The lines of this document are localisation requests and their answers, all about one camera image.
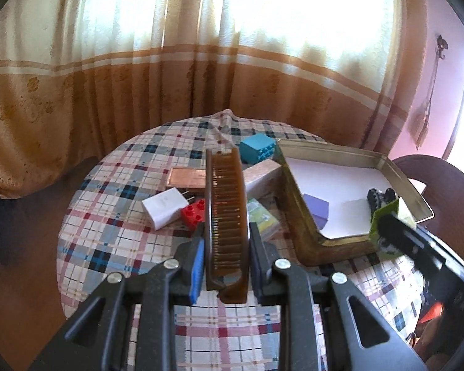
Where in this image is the pink and white box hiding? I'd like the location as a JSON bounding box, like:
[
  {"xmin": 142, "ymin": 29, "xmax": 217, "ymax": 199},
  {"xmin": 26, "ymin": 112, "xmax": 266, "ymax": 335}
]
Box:
[{"xmin": 242, "ymin": 159, "xmax": 283, "ymax": 198}]

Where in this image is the plaid tablecloth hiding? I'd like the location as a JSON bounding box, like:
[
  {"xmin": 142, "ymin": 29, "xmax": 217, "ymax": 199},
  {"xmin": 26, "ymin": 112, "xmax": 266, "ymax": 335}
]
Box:
[{"xmin": 56, "ymin": 109, "xmax": 426, "ymax": 371}]

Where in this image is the white paper sheet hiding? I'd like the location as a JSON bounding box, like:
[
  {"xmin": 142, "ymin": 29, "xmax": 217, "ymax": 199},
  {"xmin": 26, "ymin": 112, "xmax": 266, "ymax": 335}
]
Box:
[{"xmin": 284, "ymin": 156, "xmax": 401, "ymax": 240}]

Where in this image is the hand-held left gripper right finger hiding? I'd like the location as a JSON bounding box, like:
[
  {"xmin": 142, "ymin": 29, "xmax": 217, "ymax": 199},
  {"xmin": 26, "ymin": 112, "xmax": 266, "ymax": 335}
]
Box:
[{"xmin": 249, "ymin": 222, "xmax": 428, "ymax": 371}]

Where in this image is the green packet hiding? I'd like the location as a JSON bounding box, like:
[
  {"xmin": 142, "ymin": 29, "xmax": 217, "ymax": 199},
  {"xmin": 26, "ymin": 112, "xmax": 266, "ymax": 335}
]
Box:
[{"xmin": 371, "ymin": 197, "xmax": 416, "ymax": 256}]

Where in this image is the hanging tassel cord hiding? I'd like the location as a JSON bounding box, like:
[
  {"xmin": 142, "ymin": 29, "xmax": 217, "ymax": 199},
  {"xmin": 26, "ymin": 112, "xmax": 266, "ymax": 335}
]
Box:
[{"xmin": 413, "ymin": 60, "xmax": 439, "ymax": 151}]

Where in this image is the white charger adapter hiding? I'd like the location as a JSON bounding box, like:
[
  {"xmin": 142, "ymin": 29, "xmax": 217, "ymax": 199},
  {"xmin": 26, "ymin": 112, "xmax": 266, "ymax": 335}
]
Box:
[{"xmin": 141, "ymin": 188, "xmax": 196, "ymax": 230}]

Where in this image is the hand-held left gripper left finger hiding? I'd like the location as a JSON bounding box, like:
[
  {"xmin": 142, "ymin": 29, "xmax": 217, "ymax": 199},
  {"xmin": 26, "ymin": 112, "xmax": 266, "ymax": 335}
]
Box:
[{"xmin": 29, "ymin": 235, "xmax": 206, "ymax": 371}]

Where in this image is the green and yellow small box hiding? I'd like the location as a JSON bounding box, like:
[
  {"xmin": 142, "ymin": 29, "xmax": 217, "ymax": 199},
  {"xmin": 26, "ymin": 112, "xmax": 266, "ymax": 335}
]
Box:
[{"xmin": 247, "ymin": 198, "xmax": 281, "ymax": 240}]

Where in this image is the brown plastic comb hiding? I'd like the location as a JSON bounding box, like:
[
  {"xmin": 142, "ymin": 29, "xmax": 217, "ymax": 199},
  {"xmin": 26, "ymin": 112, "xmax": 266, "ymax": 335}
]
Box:
[{"xmin": 204, "ymin": 147, "xmax": 253, "ymax": 304}]

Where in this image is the beige and orange curtain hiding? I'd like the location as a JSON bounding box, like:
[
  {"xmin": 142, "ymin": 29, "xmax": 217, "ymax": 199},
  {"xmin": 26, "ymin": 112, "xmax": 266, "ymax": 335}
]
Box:
[{"xmin": 0, "ymin": 0, "xmax": 430, "ymax": 198}]

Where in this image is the black toy car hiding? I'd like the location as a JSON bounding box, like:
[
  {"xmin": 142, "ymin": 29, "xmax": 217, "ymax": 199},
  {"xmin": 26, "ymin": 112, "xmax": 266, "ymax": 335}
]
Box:
[{"xmin": 367, "ymin": 187, "xmax": 397, "ymax": 215}]

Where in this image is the metal wall hook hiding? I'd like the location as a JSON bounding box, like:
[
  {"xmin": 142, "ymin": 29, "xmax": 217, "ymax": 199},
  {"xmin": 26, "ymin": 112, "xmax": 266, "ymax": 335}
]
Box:
[{"xmin": 437, "ymin": 35, "xmax": 451, "ymax": 60}]

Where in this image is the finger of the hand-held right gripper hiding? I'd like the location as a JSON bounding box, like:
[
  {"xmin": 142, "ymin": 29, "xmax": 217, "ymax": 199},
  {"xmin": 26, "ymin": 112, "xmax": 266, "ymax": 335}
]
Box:
[{"xmin": 379, "ymin": 212, "xmax": 424, "ymax": 258}]

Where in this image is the red building block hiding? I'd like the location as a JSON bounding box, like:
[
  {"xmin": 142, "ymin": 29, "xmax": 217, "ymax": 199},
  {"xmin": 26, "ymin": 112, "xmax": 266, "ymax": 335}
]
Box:
[{"xmin": 180, "ymin": 199, "xmax": 207, "ymax": 234}]

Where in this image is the brown rectangular card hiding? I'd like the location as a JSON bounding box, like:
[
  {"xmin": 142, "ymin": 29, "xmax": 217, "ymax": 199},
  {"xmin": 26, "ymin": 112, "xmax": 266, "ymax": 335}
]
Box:
[{"xmin": 167, "ymin": 167, "xmax": 207, "ymax": 190}]

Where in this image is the teal building block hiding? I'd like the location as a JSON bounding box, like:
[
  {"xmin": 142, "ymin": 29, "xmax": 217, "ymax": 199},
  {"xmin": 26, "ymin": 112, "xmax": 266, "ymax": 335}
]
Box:
[{"xmin": 239, "ymin": 133, "xmax": 276, "ymax": 164}]

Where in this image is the brown wooden chair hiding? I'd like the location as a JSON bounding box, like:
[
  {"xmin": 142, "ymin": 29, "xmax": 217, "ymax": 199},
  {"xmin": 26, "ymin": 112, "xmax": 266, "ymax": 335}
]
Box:
[{"xmin": 392, "ymin": 155, "xmax": 464, "ymax": 263}]

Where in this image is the gold metal tin tray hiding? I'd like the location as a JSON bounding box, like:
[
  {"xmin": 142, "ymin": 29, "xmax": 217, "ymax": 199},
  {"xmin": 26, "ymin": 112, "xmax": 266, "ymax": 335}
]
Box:
[{"xmin": 274, "ymin": 139, "xmax": 436, "ymax": 265}]

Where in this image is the purple block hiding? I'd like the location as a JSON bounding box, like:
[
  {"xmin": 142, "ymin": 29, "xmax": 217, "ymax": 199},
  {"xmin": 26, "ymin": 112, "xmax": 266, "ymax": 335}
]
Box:
[{"xmin": 302, "ymin": 194, "xmax": 330, "ymax": 232}]

